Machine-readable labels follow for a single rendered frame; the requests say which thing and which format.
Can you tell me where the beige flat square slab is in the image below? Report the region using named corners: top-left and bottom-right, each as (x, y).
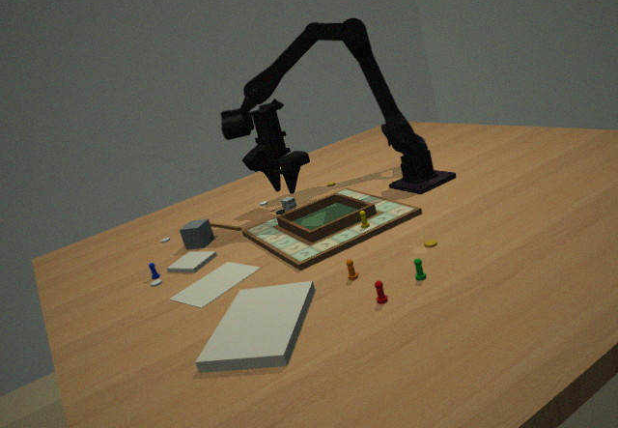
top-left (166, 252), bottom-right (216, 273)

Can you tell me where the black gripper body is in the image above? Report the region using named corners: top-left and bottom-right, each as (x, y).
top-left (255, 128), bottom-right (310, 170)

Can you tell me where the orange pawn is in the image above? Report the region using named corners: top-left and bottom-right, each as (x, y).
top-left (346, 260), bottom-right (358, 281)

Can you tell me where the red game pawn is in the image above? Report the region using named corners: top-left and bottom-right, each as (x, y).
top-left (375, 281), bottom-right (388, 303)

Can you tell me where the blue game pawn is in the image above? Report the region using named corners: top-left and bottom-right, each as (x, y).
top-left (149, 263), bottom-right (159, 279)

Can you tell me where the green pawn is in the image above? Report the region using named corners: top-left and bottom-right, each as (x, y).
top-left (413, 259), bottom-right (426, 280)

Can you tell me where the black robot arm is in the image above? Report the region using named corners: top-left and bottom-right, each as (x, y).
top-left (220, 18), bottom-right (438, 185)

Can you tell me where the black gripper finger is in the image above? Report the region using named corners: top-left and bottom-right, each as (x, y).
top-left (259, 162), bottom-right (281, 192)
top-left (277, 166), bottom-right (300, 194)

